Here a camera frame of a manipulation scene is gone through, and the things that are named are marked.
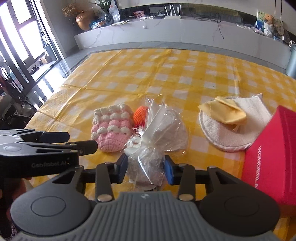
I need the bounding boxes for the red cube box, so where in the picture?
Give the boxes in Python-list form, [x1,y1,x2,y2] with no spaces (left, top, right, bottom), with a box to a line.
[241,106,296,205]

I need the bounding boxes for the silver pedal trash can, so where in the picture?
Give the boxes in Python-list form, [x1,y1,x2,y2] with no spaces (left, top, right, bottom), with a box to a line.
[285,45,296,79]

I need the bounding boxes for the leafy plant in glass vase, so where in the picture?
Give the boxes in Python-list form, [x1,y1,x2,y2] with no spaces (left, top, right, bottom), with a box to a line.
[89,0,120,28]

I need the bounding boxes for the white wifi router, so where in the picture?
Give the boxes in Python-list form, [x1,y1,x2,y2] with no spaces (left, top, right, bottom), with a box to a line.
[164,4,182,19]

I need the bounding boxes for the pink white crochet pouch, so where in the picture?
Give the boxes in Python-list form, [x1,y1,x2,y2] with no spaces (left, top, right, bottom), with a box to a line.
[91,103,133,153]

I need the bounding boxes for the clear cellophane white gift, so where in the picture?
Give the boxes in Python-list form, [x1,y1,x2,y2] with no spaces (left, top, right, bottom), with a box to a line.
[124,97,189,191]

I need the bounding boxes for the yellow white checkered tablecloth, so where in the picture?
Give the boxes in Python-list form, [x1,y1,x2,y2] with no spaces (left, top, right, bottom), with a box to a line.
[28,49,295,240]

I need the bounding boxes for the teddy bear with card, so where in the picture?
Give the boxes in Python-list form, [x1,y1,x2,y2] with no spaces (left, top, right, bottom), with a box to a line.
[255,10,285,39]

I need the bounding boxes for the white round towel pad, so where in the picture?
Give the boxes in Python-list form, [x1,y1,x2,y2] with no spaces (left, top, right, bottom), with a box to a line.
[199,94,272,152]

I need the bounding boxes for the white marble tv console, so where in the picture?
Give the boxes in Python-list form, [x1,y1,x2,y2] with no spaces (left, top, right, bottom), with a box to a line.
[74,18,290,68]

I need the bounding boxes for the orange crochet strawberry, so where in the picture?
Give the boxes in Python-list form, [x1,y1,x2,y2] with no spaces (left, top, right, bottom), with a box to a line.
[133,105,148,127]

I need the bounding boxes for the copper round vase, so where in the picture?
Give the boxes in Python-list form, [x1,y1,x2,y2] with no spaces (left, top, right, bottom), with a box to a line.
[75,11,95,31]

